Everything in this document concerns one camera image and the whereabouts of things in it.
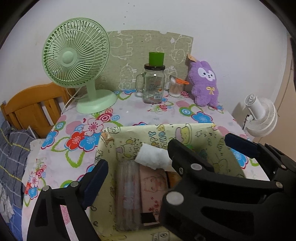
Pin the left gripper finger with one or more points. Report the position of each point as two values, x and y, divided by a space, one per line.
47 222

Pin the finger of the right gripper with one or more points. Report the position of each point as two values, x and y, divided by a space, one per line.
206 205
275 164

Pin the pink cartoon tissue pack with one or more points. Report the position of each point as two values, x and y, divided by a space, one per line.
153 185

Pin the white cloth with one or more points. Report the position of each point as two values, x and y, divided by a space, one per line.
154 158
6 208

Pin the clear pack of straws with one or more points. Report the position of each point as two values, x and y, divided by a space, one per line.
127 200

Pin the beige door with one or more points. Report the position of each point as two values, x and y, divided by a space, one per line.
283 135

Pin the crumpled white cloth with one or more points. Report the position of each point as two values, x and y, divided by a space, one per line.
6 208

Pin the white standing fan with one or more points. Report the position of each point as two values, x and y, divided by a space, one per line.
256 115

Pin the yellow cartoon fabric storage box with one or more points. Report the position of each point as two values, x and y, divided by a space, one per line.
118 144

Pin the white folded blanket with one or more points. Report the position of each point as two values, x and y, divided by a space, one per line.
35 147

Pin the floral tablecloth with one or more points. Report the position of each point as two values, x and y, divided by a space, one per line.
77 141

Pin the grey plaid pillow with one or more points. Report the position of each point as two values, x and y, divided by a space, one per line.
15 148

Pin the purple plush bunny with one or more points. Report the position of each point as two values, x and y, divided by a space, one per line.
204 83

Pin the wooden bed headboard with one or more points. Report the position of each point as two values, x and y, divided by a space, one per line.
37 107

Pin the toothpick jar orange lid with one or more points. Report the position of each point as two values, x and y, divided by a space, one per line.
176 86

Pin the glass mason jar mug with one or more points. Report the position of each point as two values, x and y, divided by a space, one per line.
151 84

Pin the green cup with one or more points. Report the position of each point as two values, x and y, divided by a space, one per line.
156 59

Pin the green cartoon placemat board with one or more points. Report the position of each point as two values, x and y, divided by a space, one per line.
129 52

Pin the green desk fan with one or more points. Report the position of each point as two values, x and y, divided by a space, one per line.
74 55

